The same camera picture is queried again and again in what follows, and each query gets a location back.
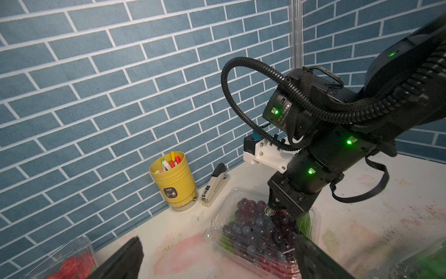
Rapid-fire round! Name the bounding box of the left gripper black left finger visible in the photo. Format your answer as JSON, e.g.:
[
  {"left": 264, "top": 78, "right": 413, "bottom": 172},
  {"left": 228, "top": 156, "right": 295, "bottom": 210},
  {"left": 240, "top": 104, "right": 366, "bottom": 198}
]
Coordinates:
[{"left": 87, "top": 237, "right": 144, "bottom": 279}]

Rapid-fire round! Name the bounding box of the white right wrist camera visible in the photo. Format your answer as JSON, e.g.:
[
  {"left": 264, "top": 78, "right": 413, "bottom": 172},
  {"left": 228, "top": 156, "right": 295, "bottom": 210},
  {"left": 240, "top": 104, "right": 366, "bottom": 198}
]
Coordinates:
[{"left": 243, "top": 134, "right": 294, "bottom": 174}]

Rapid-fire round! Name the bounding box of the aluminium corner post right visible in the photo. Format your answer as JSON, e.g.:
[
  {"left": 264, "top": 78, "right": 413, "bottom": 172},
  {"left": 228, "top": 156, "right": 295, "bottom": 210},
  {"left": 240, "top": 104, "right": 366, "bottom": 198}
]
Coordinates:
[{"left": 289, "top": 0, "right": 304, "bottom": 69}]

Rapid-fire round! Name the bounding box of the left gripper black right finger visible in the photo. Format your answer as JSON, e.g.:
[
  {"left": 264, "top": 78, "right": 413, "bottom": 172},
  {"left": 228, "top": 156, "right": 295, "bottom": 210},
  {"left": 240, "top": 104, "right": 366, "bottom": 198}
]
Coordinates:
[{"left": 295, "top": 235, "right": 354, "bottom": 279}]

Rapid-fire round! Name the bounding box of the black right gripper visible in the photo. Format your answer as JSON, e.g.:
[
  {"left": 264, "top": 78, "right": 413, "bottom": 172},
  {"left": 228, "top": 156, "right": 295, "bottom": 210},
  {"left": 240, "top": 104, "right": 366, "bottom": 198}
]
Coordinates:
[{"left": 268, "top": 172, "right": 319, "bottom": 219}]

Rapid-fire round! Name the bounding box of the clear box of mixed grapes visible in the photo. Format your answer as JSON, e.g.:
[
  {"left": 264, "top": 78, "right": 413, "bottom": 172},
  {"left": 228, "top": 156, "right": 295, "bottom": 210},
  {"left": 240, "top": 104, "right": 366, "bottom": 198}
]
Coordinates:
[{"left": 366, "top": 238, "right": 446, "bottom": 279}]

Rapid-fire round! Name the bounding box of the grey desk stapler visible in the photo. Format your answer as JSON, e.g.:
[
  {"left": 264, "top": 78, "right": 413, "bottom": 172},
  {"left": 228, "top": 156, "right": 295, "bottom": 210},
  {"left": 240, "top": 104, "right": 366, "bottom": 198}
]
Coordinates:
[{"left": 200, "top": 163, "right": 230, "bottom": 208}]

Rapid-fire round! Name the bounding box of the clear box of strawberries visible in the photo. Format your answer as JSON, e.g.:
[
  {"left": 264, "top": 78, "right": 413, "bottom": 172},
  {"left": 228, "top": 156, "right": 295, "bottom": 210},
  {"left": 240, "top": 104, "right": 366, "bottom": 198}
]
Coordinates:
[{"left": 23, "top": 236, "right": 98, "bottom": 279}]

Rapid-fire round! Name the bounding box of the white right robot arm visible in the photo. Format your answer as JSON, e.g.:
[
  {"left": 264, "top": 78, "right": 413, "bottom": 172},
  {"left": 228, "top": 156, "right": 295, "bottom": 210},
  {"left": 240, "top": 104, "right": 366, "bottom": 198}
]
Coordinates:
[{"left": 221, "top": 15, "right": 446, "bottom": 218}]

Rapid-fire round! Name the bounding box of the yellow pen cup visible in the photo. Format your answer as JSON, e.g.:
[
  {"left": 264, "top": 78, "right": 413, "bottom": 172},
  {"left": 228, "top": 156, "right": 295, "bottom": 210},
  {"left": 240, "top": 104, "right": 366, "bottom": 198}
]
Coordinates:
[{"left": 149, "top": 152, "right": 198, "bottom": 212}]

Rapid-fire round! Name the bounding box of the clear box of blueberries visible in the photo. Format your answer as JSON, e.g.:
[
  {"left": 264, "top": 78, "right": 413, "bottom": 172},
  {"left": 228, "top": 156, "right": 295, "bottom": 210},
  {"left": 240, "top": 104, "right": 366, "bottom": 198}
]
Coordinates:
[{"left": 205, "top": 188, "right": 319, "bottom": 279}]

